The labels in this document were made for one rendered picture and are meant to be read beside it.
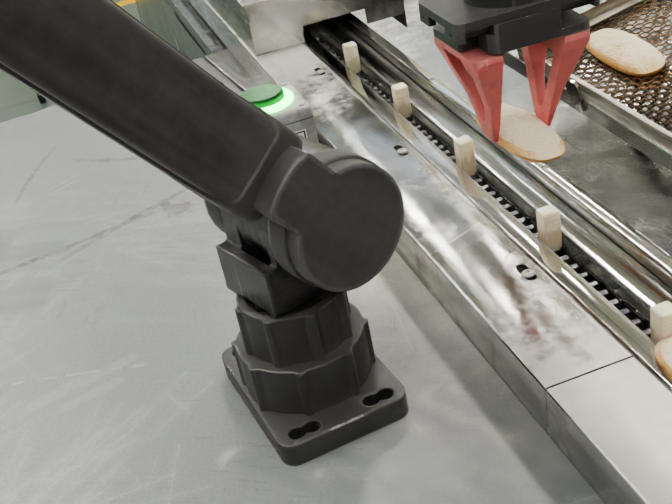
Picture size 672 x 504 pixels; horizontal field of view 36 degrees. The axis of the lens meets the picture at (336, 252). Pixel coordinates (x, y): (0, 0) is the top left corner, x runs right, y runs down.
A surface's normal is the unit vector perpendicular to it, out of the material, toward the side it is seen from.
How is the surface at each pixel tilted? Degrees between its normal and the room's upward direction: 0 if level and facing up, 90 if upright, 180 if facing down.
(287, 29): 90
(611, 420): 0
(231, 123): 82
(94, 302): 0
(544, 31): 90
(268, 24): 90
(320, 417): 0
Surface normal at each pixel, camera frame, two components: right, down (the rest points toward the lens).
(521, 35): 0.32, 0.44
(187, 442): -0.18, -0.84
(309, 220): 0.61, 0.32
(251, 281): -0.77, 0.44
